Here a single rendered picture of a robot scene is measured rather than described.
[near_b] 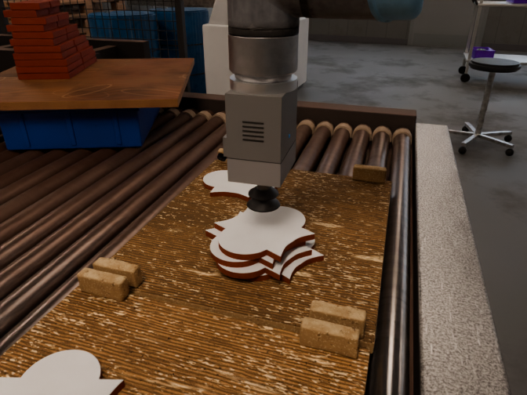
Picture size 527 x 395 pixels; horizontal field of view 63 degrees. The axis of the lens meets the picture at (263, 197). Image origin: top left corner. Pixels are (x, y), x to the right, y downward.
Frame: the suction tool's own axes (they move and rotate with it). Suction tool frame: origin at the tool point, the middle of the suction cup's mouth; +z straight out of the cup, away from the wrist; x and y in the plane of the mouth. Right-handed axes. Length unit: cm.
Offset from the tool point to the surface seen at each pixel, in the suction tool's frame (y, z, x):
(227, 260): 6.9, 4.5, -2.6
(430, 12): -899, 40, 79
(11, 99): -25, -3, -61
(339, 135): -55, 9, 4
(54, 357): 23.8, 6.4, -14.2
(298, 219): -3.2, 3.5, 4.0
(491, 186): -245, 101, 91
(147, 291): 11.6, 7.4, -11.1
